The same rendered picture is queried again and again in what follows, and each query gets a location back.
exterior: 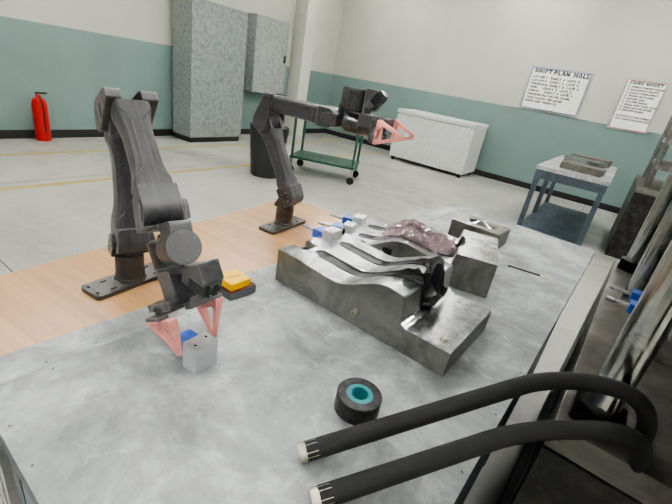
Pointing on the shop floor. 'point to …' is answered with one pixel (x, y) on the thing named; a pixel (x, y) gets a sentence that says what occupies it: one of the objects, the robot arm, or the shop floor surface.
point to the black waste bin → (261, 165)
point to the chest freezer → (439, 141)
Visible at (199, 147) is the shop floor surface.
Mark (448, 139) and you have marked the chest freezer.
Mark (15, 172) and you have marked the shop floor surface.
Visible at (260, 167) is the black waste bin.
